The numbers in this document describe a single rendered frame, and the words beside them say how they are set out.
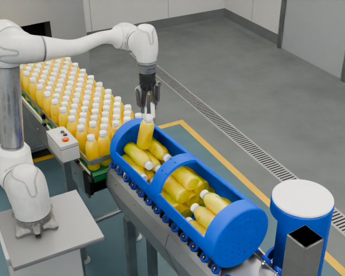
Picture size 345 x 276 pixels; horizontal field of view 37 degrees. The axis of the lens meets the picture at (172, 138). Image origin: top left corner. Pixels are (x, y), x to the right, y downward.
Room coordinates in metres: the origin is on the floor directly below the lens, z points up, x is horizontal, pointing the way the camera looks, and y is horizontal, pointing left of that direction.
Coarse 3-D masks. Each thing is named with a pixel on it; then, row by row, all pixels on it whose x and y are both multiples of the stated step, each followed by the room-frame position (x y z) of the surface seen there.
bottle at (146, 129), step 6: (144, 120) 2.11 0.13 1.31; (144, 126) 2.10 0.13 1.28; (150, 126) 2.10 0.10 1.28; (144, 132) 2.10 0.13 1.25; (150, 132) 2.10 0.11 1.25; (138, 138) 2.13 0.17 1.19; (144, 138) 2.11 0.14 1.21; (150, 138) 2.12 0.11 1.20; (138, 144) 2.14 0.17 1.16; (144, 144) 2.12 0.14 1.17; (150, 144) 2.14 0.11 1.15
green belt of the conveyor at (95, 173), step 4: (24, 96) 3.19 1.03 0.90; (36, 108) 3.01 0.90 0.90; (44, 120) 2.85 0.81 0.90; (48, 124) 2.80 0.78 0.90; (52, 128) 2.75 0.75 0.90; (80, 160) 2.38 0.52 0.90; (84, 164) 2.34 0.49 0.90; (100, 168) 2.30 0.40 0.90; (104, 168) 2.30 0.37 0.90; (92, 172) 2.26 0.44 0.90; (96, 172) 2.27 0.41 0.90; (100, 172) 2.27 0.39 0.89; (104, 172) 2.28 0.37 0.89; (100, 176) 2.26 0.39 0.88; (104, 176) 2.27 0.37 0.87; (92, 180) 2.27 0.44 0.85; (96, 180) 2.24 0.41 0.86; (100, 180) 2.26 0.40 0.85
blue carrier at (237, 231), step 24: (120, 144) 2.20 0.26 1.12; (168, 144) 2.23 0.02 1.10; (120, 168) 2.12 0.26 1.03; (168, 168) 1.84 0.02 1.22; (192, 168) 2.04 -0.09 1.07; (216, 192) 1.87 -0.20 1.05; (240, 192) 1.68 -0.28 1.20; (192, 216) 1.82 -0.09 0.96; (216, 216) 1.52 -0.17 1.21; (240, 216) 1.51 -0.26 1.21; (264, 216) 1.58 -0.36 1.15; (216, 240) 1.45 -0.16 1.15; (240, 240) 1.52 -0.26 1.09
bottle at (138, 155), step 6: (126, 144) 2.17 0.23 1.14; (132, 144) 2.16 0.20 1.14; (126, 150) 2.14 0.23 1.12; (132, 150) 2.12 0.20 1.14; (138, 150) 2.10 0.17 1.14; (132, 156) 2.09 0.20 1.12; (138, 156) 2.06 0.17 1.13; (144, 156) 2.06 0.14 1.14; (138, 162) 2.04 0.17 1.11; (144, 162) 2.03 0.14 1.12
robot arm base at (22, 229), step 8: (48, 216) 1.71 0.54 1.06; (16, 224) 1.69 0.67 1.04; (24, 224) 1.66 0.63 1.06; (32, 224) 1.66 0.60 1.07; (40, 224) 1.67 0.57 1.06; (48, 224) 1.69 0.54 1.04; (56, 224) 1.69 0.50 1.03; (16, 232) 1.64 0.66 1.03; (24, 232) 1.64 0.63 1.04; (32, 232) 1.65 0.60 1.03; (40, 232) 1.62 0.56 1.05
